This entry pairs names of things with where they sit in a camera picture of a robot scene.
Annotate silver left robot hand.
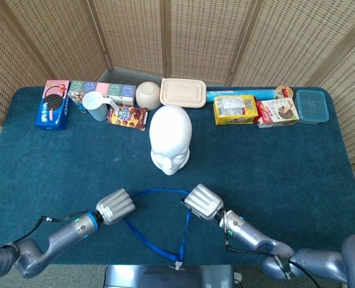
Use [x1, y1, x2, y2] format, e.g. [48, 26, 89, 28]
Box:
[95, 188, 136, 225]

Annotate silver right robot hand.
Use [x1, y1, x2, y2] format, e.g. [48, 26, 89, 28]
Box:
[181, 184, 225, 221]

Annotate blue lanyard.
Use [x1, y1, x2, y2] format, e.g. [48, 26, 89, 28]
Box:
[123, 188, 193, 271]

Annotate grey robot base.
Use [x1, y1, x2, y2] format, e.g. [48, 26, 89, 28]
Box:
[103, 264, 237, 288]

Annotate teal table cloth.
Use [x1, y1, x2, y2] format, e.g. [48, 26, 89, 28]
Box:
[0, 86, 355, 266]

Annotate white foam mannequin head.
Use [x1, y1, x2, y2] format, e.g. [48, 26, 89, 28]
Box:
[148, 104, 193, 176]

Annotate brown chocolate biscuit box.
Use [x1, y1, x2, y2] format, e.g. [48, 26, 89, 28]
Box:
[106, 104, 150, 131]

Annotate yellow Lipo biscuit bag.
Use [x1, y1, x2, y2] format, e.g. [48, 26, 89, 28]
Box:
[213, 94, 259, 126]

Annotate pale blue plastic mug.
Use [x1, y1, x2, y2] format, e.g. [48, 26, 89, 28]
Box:
[81, 91, 123, 122]

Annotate beige lidded lunch box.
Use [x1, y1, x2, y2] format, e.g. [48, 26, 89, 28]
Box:
[159, 77, 207, 109]

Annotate blue Oreo cookie box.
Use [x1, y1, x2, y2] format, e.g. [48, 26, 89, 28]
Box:
[34, 79, 71, 131]

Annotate red white cookie box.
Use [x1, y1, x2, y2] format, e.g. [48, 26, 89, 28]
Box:
[256, 97, 300, 129]

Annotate beige bowl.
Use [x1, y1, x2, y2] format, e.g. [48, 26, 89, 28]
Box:
[135, 81, 162, 110]

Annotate pastel multicolour carton pack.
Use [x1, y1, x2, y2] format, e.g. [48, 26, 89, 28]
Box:
[68, 80, 137, 106]

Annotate cyan plastic roll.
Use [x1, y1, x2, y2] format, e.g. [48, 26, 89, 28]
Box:
[206, 88, 277, 104]

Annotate small round snack cup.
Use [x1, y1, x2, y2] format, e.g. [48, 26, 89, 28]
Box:
[275, 85, 294, 100]

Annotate blue transparent food container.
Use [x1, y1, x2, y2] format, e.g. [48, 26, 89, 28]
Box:
[296, 89, 330, 125]

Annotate wicker folding screen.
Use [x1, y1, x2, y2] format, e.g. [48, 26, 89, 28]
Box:
[0, 0, 355, 217]

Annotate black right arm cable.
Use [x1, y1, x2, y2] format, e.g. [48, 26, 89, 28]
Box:
[223, 209, 321, 288]

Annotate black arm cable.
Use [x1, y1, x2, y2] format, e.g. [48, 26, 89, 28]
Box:
[0, 211, 90, 250]
[223, 209, 321, 288]

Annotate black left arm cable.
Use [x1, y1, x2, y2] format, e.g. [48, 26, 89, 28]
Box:
[0, 211, 90, 250]

